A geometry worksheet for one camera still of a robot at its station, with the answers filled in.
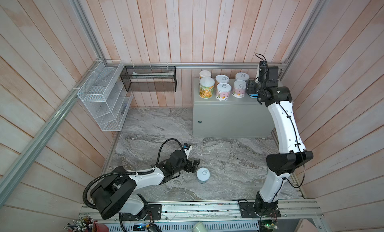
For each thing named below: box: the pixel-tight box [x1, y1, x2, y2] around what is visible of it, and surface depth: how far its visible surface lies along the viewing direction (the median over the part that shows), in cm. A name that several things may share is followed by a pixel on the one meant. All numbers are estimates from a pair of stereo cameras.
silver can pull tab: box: [235, 72, 250, 82], surface depth 83 cm
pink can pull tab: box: [215, 82, 232, 101], surface depth 76 cm
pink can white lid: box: [231, 80, 247, 98], surface depth 77 cm
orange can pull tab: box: [215, 74, 230, 86], surface depth 80 cm
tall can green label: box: [199, 76, 215, 99], surface depth 75 cm
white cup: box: [192, 221, 208, 232], surface depth 65 cm
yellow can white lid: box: [199, 70, 212, 79], surface depth 81 cm
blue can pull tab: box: [196, 167, 211, 184], surface depth 82 cm
